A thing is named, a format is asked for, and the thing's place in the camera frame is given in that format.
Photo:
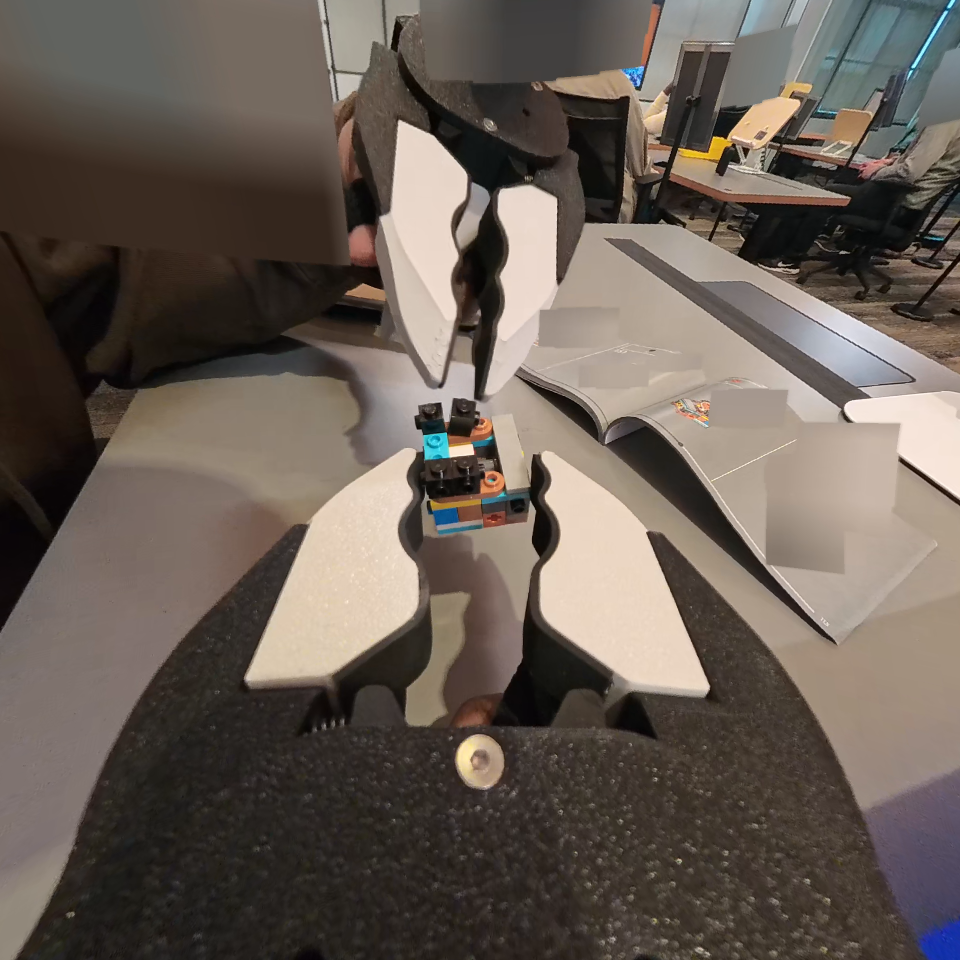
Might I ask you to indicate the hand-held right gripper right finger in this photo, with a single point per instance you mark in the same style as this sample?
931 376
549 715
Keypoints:
615 592

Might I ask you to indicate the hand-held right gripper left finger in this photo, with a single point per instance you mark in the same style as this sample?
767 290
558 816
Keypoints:
345 585

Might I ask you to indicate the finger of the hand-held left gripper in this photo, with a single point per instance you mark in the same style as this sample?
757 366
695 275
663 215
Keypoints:
416 247
529 262

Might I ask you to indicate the multicoloured toy brick model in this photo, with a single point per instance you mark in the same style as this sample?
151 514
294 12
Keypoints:
465 495

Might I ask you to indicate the small black toy brick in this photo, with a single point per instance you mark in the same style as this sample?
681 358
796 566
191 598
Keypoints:
463 414

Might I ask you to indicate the grey desk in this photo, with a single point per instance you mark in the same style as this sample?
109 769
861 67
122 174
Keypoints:
225 450

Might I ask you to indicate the person's left hand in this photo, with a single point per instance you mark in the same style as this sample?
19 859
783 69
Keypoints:
364 247

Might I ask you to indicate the black mesh office chair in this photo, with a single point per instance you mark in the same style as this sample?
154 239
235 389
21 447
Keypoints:
600 165

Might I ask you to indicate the grey instruction booklet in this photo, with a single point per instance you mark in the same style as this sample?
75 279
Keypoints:
720 465

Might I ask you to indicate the grey monitor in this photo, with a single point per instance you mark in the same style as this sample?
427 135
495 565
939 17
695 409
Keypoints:
697 90

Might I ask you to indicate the yellow box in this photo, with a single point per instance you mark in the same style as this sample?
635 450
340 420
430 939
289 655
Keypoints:
721 148

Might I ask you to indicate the wood-edged office table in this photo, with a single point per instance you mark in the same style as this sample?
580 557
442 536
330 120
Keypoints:
750 187

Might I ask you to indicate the wooden laptop stand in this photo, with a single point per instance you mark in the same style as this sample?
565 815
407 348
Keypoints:
765 124

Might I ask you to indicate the black swivel chair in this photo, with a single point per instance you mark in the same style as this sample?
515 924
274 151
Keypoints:
862 232

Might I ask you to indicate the person's brown jacket torso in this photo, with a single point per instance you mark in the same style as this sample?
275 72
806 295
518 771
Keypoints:
37 450

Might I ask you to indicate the white tray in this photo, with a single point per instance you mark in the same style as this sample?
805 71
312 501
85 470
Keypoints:
915 435

